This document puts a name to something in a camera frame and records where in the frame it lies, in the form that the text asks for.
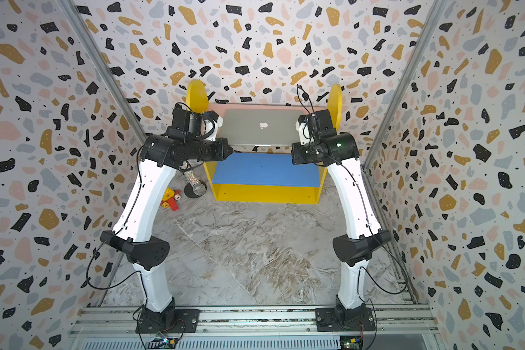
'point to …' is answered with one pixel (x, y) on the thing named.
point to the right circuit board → (351, 343)
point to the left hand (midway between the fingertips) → (235, 148)
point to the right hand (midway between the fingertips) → (294, 153)
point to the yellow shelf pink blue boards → (279, 152)
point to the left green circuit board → (162, 343)
